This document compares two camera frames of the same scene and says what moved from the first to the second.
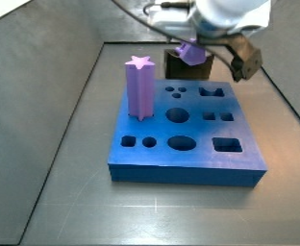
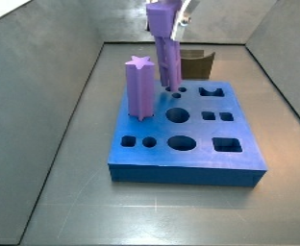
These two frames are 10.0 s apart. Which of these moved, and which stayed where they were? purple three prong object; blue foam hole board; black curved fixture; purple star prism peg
Moved: purple three prong object
Stayed: black curved fixture; blue foam hole board; purple star prism peg
